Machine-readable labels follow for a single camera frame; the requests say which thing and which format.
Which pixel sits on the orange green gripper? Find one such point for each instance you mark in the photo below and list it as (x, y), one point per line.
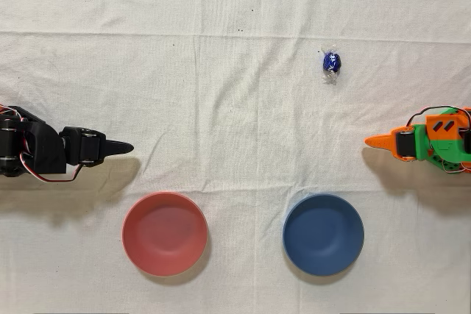
(403, 143)

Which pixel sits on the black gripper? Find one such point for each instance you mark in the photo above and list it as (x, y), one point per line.
(89, 146)

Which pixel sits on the blue candy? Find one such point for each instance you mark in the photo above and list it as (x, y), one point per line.
(332, 62)

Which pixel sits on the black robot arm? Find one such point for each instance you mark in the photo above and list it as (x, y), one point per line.
(40, 145)

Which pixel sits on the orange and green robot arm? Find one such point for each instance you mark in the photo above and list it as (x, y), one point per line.
(443, 126)

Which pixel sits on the pink red bowl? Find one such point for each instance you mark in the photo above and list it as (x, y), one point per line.
(165, 235)

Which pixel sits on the blue bowl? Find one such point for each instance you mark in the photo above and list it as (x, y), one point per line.
(324, 235)

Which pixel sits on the white tablecloth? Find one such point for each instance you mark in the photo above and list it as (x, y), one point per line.
(235, 53)

